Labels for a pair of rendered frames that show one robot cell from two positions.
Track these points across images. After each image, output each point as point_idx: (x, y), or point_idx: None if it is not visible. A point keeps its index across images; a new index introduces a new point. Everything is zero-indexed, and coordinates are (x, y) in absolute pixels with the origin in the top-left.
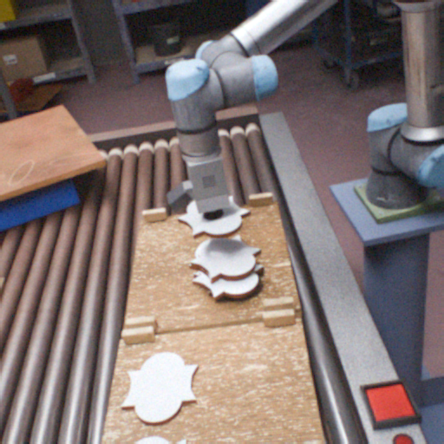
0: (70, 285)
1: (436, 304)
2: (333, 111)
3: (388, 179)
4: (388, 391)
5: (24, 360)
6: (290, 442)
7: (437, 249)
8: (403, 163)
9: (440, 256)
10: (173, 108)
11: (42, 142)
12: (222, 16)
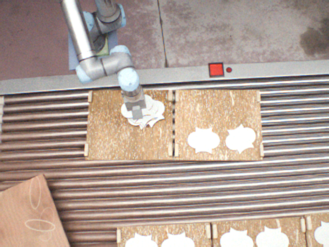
0: (128, 191)
1: (57, 66)
2: None
3: (97, 40)
4: (212, 69)
5: (174, 203)
6: (230, 99)
7: (17, 54)
8: (111, 29)
9: (23, 54)
10: (134, 91)
11: (1, 220)
12: None
